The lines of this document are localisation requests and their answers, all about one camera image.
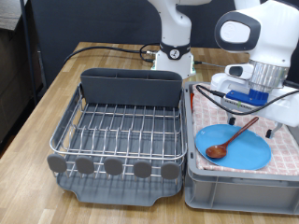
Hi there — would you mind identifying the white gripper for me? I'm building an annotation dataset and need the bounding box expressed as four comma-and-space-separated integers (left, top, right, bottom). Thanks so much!
209, 74, 299, 139

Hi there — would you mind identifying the blue plate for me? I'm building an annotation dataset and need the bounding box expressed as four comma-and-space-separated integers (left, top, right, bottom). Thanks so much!
194, 123, 273, 172

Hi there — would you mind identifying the brown wooden spoon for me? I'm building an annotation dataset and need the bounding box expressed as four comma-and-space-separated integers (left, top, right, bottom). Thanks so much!
205, 116, 260, 160

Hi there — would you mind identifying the grey dish drying rack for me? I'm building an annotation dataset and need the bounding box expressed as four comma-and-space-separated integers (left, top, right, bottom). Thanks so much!
54, 87, 188, 207

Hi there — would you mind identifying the pink checked towel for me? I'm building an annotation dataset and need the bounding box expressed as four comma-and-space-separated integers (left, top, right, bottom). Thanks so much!
191, 82, 299, 176

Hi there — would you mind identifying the grey plastic crate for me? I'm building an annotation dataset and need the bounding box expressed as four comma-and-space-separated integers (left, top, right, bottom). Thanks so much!
182, 81, 299, 216

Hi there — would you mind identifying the dark grey cutlery holder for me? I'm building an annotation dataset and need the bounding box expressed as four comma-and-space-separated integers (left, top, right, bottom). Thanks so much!
79, 67, 183, 107

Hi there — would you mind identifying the black metal pole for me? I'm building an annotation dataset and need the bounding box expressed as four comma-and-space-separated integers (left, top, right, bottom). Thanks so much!
19, 0, 38, 105

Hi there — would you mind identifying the dark cabinet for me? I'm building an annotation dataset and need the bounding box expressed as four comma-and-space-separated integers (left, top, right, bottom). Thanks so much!
0, 26, 45, 147

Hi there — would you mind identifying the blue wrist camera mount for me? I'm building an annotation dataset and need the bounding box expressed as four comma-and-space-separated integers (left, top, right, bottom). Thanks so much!
223, 89, 270, 110

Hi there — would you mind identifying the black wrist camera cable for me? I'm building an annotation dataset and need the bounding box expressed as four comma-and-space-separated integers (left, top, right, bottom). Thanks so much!
195, 79, 299, 117

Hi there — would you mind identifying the thick black cable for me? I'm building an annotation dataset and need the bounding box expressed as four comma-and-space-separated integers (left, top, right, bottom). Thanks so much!
64, 42, 162, 64

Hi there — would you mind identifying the steel wire dish rack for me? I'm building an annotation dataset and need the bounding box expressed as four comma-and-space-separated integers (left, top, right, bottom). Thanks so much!
46, 83, 189, 182

